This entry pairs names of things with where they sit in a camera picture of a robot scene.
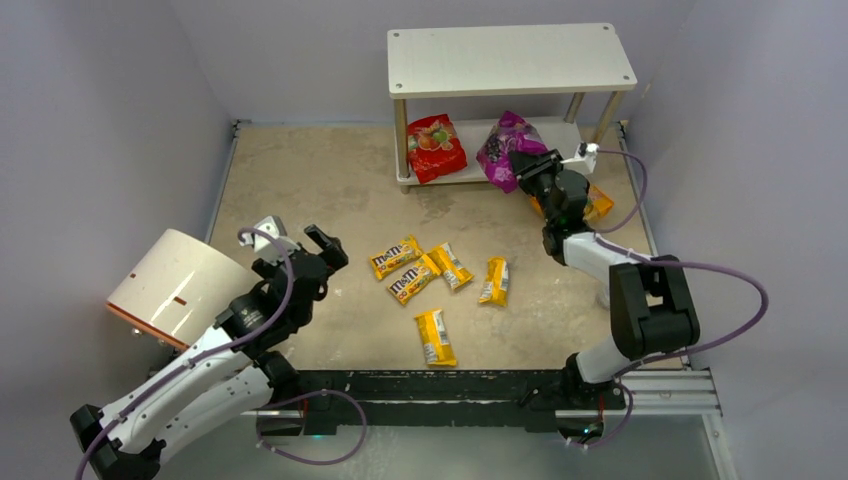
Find purple candy bag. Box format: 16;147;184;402
476;111;548;194

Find red candy bag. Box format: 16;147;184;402
407;114;468;184

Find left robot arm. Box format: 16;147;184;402
70;216;349;479

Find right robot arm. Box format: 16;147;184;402
508;142;700;402

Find orange candy bag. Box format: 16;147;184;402
528;183;615;225

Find yellow candy bag back-side middle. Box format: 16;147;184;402
428;242;474;292

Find yellow candy bag right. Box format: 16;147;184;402
478;257;510;307

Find yellow candy bag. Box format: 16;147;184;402
414;309;458;368
478;257;510;307

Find white two-tier shelf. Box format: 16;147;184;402
387;23;637;193

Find yellow candy bag front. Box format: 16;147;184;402
414;309;458;368

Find yellow M&M bag upper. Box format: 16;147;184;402
369;235;423;280

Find yellow m&m bag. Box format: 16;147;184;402
387;254;442;306
369;235;423;280

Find yellow M&M bag lower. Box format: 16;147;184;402
387;254;442;306

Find white cylindrical container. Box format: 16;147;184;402
106;229;259;350

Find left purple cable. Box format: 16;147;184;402
74;227;369;480

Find purple cable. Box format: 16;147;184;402
74;227;369;480
566;146;771;452

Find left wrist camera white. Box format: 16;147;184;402
237;215;301;264

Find black base frame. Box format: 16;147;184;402
270;369;626;435

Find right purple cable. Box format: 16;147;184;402
566;146;771;452

